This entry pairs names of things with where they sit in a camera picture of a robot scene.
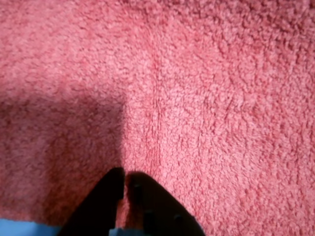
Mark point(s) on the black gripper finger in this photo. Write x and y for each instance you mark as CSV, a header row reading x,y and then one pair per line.
x,y
160,211
103,201

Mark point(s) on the orange terry towel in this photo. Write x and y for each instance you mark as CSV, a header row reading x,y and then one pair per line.
x,y
187,98

